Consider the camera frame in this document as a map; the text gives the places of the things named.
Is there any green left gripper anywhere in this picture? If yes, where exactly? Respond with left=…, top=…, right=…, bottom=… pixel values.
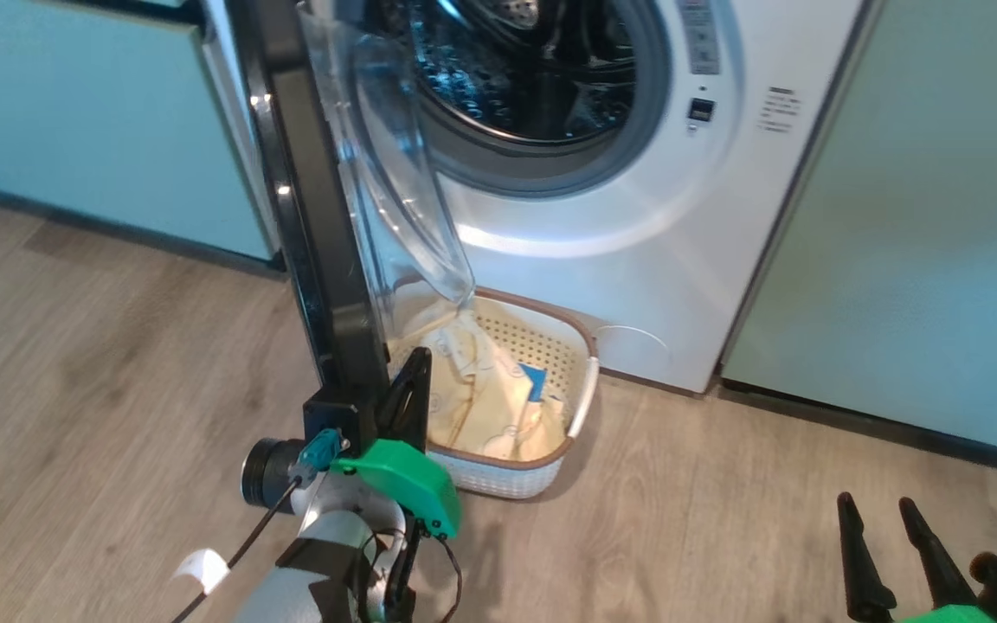
left=330, top=346, right=463, bottom=539

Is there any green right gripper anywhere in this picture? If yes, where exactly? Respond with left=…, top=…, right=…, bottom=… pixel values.
left=836, top=491, right=997, bottom=623

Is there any yellow bear-print garment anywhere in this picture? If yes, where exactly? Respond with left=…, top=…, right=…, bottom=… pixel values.
left=390, top=311, right=569, bottom=461

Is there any black round glass washer door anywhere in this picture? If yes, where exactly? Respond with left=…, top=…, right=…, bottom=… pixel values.
left=226, top=0, right=475, bottom=414

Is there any white front-load washing machine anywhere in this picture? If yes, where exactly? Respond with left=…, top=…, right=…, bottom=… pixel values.
left=200, top=0, right=867, bottom=395

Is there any cream laundry basket brown rim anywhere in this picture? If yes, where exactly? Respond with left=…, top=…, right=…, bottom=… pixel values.
left=386, top=287, right=601, bottom=501

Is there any grey instruction sticker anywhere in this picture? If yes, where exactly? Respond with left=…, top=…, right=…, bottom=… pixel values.
left=679, top=0, right=722, bottom=76

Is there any small printed text sticker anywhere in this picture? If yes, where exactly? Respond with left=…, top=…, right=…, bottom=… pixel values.
left=758, top=85, right=804, bottom=135

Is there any thin black looped cable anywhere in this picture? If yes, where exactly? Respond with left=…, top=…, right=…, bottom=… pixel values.
left=360, top=528, right=465, bottom=623

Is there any thin black camera cable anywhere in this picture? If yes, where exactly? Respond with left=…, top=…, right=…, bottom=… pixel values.
left=171, top=476, right=305, bottom=623

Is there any white cable tag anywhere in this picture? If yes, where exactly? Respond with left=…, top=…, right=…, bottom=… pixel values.
left=171, top=548, right=229, bottom=595

